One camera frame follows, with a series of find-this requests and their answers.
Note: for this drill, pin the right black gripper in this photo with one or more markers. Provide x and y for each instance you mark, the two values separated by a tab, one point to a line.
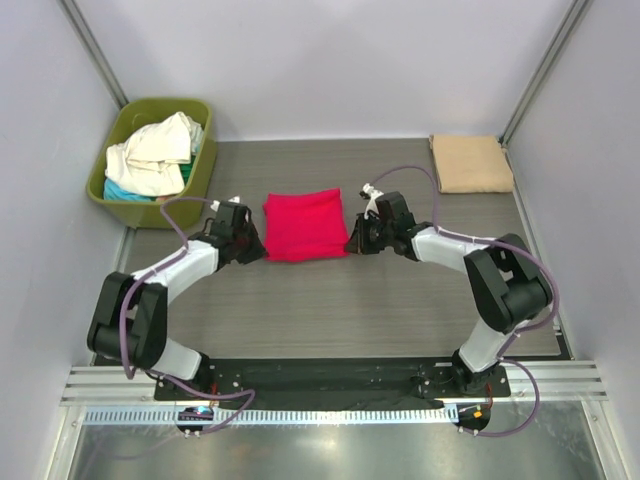
360	243

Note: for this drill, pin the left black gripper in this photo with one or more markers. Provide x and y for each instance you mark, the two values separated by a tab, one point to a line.
257	250

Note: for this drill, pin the red t shirt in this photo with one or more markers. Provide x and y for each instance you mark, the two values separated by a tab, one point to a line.
305	227

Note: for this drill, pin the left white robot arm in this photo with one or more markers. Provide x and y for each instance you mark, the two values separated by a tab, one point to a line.
130	320

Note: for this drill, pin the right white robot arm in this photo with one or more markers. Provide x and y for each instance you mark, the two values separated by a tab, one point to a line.
509	289

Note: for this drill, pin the green cloth in bin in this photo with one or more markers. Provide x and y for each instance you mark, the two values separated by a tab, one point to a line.
186	168

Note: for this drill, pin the folded beige t shirt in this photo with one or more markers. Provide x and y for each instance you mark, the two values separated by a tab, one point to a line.
470	164

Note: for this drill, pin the cream white shirt in bin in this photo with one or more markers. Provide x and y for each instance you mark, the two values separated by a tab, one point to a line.
150	161

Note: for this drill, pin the green plastic laundry bin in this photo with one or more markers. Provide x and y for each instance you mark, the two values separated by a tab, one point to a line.
147	215

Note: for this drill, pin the turquoise cloth in bin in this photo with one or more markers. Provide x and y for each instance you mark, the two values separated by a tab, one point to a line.
113	192

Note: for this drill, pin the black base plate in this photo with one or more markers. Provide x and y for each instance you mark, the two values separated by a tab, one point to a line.
352	384

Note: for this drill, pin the slotted white cable duct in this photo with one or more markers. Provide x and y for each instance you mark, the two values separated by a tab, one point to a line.
199	415

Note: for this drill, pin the aluminium rail frame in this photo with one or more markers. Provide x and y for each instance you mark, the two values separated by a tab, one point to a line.
557	380

